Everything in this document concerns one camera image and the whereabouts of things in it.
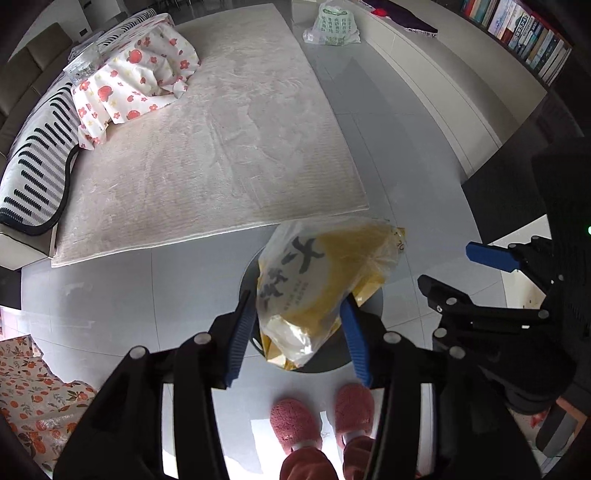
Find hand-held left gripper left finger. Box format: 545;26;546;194
53;295;259;480

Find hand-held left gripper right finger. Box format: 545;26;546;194
339;293;543;480

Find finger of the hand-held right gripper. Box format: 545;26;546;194
417;274;552;358
465;235;566;287

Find round trash can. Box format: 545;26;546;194
237;256;385;374

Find yellow and white plastic bag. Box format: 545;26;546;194
255;219;407;372

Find pink fuzzy slipper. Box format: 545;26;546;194
334;383;376;448
270;399;322;455

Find person's left leg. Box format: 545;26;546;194
279;445;340;480

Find white low cabinet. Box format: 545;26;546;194
360;9;548;185

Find beige rug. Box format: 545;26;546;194
51;4;370;268

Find orange fruit print table cloth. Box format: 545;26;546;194
0;337;98;467

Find row of books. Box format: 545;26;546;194
459;0;573;86

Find dark purple cloth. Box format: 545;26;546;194
369;0;439;35

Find green print plastic bag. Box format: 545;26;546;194
302;2;362;47

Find red floral table cloth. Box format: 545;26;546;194
71;14;201;151

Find clear plastic container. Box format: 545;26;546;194
64;42;105;84

